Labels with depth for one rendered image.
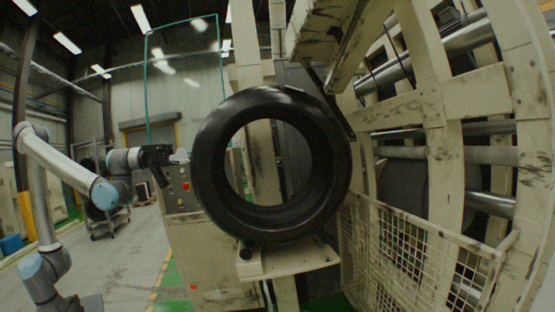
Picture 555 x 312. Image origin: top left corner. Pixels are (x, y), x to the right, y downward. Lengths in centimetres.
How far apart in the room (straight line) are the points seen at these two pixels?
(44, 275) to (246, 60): 140
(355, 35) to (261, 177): 73
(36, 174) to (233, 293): 140
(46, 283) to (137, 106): 1029
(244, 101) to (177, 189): 91
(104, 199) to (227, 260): 95
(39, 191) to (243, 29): 129
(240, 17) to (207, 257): 146
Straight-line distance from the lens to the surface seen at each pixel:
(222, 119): 65
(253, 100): 65
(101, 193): 76
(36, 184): 117
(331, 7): 72
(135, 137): 1077
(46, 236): 121
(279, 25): 165
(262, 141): 101
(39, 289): 114
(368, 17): 71
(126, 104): 1127
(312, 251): 88
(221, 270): 151
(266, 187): 103
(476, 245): 49
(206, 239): 142
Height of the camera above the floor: 124
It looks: 3 degrees down
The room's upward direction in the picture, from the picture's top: 9 degrees counter-clockwise
